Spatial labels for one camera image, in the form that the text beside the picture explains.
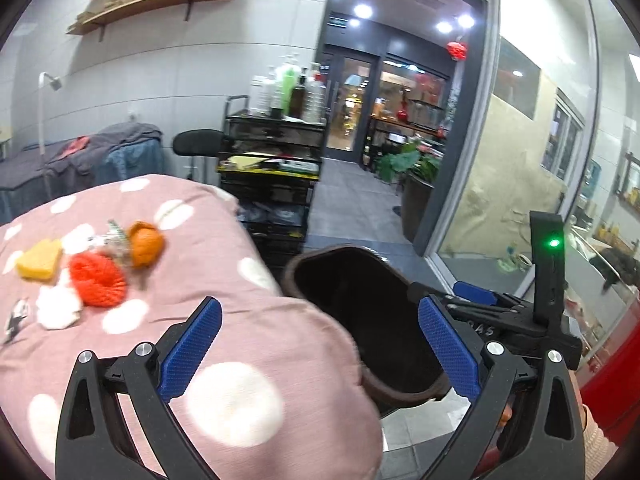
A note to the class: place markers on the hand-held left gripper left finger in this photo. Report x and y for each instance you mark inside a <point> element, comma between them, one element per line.
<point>192,342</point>

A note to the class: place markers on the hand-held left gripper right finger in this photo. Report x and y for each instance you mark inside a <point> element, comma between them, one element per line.
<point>450,345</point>

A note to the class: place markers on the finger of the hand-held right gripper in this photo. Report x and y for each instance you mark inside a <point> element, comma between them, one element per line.
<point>475,292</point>
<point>475,314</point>

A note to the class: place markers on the black trash bin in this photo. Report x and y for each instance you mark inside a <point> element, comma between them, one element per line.
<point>380,320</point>

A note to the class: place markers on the person's right forearm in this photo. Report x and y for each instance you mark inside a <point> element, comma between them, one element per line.
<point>597,440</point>

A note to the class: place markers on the pink polka-dot blanket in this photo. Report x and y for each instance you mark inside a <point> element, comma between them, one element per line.
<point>250,340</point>

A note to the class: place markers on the beige paper covering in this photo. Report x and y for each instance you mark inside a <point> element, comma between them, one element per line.
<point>510,185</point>

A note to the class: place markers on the red yarn ball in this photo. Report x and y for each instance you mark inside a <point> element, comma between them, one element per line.
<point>97,280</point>

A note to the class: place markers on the red plastic object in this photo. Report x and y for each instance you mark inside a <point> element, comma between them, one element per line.
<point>617,370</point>

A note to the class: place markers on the potted plant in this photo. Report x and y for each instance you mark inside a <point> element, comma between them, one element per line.
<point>415,170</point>

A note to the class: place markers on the white tissue ball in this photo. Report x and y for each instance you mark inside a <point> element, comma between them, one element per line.
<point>59,307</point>

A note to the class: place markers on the yellow sponge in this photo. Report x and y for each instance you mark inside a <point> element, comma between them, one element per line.
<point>40,260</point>

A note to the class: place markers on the yellow paper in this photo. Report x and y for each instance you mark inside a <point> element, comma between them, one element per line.
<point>245,162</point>

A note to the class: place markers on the red vase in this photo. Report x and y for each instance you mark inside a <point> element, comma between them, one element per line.
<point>403,112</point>

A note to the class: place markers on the black stool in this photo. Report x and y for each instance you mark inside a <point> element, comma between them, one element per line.
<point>197,142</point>

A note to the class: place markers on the grey covered massage bed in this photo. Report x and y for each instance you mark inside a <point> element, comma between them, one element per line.
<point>75,170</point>

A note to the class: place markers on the black cart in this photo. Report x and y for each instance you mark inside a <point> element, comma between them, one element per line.
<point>275,135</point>

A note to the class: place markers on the glass double door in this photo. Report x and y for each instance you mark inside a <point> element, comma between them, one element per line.
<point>350,105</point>

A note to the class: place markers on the pink cloth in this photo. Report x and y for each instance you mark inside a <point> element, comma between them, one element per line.
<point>75,146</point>

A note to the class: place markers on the red hanging ornament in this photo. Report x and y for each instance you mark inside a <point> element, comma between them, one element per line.
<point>456,50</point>

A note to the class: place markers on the clear plastic bottle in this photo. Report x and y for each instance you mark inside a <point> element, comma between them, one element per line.
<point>315,97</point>

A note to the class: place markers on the white pump bottle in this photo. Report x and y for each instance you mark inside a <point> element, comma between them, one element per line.
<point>260,95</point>

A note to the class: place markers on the dark brown bottle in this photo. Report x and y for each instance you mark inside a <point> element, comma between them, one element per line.
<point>298,97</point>

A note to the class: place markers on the ceiling light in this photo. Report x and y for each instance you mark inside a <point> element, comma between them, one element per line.
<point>466,21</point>
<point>443,26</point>
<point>362,10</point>

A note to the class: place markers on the green bottle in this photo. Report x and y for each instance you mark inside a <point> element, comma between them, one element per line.
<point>287,90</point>

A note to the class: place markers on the white floor lamp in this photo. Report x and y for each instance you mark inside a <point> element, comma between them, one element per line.
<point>42,110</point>

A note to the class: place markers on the bottles on cart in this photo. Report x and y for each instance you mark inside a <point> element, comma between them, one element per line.
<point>280,72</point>

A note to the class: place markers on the wooden wall shelf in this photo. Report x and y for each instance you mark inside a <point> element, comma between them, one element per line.
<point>150,5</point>

